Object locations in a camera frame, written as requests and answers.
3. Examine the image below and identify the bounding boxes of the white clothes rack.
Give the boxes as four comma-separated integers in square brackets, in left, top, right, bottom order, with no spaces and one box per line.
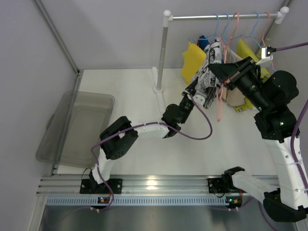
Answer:
[152,6,290,117]

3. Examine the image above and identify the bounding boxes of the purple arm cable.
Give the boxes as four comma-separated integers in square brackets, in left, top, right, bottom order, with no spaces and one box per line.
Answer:
[258,42,308,231]
[90,95,213,212]

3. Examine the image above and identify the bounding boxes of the beige garment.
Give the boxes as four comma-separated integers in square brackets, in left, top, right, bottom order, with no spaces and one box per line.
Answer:
[225,49,245,107]

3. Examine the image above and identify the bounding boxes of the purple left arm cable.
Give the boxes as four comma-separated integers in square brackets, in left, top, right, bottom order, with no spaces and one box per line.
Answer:
[90,95,213,212]

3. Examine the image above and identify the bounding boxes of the newspaper print trousers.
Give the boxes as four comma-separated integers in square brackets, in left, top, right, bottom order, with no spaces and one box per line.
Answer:
[182,38,223,109]

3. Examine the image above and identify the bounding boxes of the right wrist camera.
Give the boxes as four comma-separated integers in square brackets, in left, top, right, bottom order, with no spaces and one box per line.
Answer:
[256,46,276,68]

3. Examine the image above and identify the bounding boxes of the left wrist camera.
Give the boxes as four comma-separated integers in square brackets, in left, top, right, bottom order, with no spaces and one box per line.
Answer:
[193,92,206,107]

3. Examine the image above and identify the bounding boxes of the pink wire hanger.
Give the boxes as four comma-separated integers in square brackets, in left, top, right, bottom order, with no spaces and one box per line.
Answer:
[216,11,241,122]
[261,11,276,68]

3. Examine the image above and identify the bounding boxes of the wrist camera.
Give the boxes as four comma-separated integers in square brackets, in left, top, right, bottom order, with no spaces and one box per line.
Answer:
[193,92,206,107]
[256,46,276,68]

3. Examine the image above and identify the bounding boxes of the aluminium mounting rail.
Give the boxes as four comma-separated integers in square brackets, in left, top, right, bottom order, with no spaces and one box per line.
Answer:
[36,175,299,194]

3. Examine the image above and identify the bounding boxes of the yellow green garment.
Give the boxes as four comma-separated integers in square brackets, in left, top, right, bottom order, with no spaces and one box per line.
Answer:
[234,39,270,113]

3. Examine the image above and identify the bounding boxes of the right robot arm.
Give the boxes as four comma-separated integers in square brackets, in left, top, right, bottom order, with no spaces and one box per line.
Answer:
[208,57,308,222]

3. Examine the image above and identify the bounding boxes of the aluminium frame post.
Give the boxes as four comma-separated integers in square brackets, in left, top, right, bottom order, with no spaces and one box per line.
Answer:
[32,0,80,75]

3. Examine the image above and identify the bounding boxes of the grey slotted cable duct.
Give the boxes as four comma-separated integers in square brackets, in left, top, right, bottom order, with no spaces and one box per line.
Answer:
[45,194,256,206]

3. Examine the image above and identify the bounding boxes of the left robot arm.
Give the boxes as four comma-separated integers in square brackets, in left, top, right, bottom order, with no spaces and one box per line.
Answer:
[89,85,205,190]

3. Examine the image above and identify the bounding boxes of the blue patterned garment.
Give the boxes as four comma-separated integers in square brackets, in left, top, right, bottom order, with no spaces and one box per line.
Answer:
[197,35,210,51]

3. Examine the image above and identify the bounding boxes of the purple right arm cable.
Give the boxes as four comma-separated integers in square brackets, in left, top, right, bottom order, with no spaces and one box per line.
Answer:
[258,42,308,231]

